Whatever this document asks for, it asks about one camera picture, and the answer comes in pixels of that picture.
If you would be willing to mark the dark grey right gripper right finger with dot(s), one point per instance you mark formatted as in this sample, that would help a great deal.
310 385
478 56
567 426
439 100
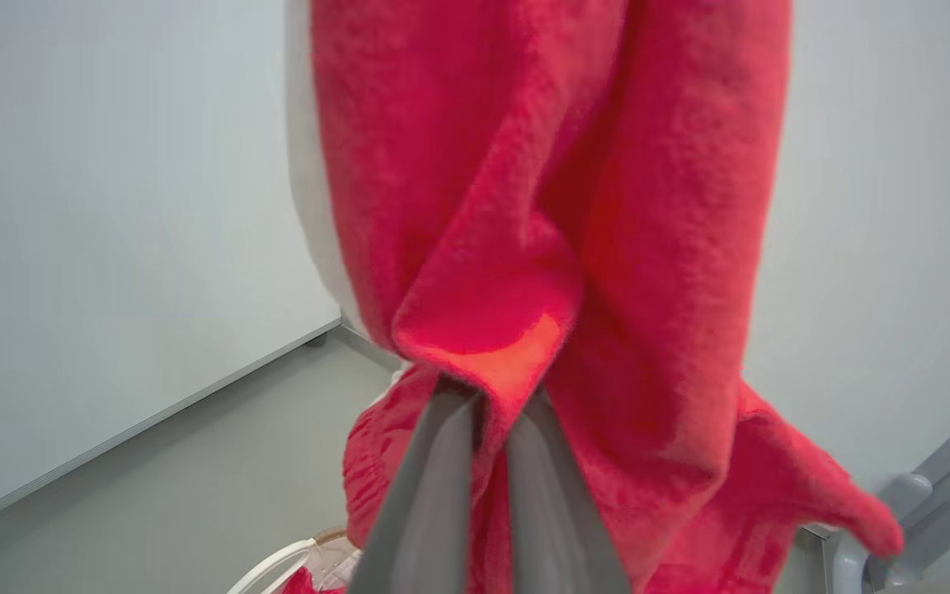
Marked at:
553 528

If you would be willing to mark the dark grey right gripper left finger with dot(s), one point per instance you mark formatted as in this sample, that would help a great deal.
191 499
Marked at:
425 511

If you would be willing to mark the red and white garment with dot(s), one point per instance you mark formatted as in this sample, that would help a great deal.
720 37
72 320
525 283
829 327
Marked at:
607 206

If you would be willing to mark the white laundry basket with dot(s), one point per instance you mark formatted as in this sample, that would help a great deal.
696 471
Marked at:
277 566

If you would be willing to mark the grey partition base rail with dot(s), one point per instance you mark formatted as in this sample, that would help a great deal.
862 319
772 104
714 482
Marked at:
153 421

